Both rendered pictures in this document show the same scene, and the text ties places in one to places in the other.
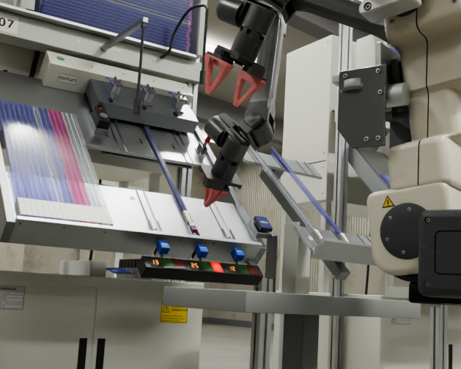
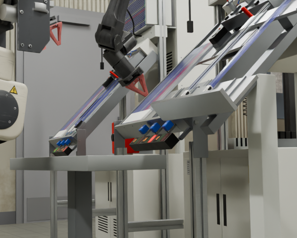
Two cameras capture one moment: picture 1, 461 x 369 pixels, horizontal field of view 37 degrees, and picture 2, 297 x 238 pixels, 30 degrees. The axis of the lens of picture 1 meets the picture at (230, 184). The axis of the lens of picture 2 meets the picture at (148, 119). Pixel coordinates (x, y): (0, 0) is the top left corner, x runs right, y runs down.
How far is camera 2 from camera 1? 276 cm
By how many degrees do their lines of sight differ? 100
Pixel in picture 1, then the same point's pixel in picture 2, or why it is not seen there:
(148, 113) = (242, 13)
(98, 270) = (230, 145)
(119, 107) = (230, 21)
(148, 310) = (242, 173)
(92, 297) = (218, 165)
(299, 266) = (250, 123)
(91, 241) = (136, 131)
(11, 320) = not seen: hidden behind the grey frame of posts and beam
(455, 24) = not seen: outside the picture
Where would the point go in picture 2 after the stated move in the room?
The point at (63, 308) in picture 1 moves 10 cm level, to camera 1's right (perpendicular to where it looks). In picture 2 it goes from (209, 173) to (207, 174)
